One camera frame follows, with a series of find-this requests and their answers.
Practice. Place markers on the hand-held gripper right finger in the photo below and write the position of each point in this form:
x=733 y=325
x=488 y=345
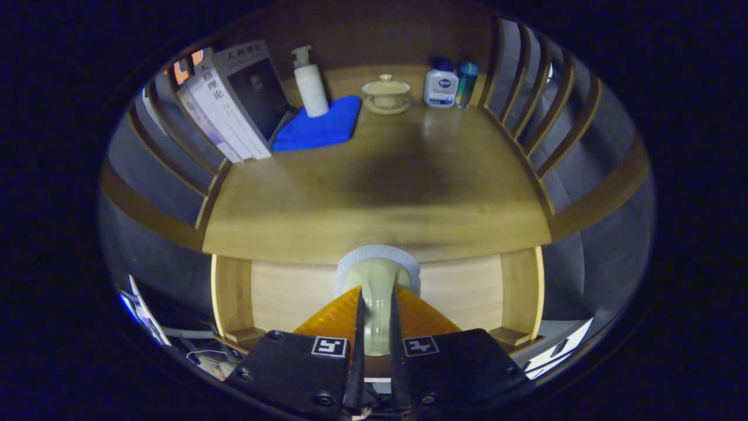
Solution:
x=397 y=368

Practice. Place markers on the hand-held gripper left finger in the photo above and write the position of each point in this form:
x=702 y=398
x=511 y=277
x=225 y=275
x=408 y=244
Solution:
x=357 y=362

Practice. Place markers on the wooden drawer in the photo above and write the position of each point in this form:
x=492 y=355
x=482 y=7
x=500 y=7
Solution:
x=292 y=292

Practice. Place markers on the wooden countertop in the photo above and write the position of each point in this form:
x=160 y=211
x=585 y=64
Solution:
x=327 y=199

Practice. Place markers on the wooden cabinet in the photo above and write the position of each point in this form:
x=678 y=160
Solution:
x=602 y=187

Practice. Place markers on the white object with blue edge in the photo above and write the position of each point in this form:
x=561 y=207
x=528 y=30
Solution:
x=137 y=310

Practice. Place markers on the blue folded cloth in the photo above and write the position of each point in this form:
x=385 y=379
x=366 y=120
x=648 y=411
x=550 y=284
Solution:
x=321 y=128

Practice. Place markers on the beige lidded teacup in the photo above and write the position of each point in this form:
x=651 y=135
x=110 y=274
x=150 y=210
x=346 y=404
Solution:
x=386 y=93

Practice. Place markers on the white pump bottle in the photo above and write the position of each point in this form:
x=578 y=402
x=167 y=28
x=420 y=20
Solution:
x=311 y=85

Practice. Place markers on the thin lilac book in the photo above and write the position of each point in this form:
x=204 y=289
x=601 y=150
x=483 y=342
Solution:
x=204 y=126

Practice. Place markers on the white lotion bottle blue cap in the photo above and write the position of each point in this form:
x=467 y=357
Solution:
x=441 y=86

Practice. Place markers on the thick book with dark cover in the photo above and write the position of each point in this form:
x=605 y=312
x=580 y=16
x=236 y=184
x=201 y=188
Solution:
x=260 y=93

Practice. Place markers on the thin white book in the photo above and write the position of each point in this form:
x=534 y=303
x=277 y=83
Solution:
x=219 y=111

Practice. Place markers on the teal bottle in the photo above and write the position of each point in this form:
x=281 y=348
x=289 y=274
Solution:
x=467 y=82

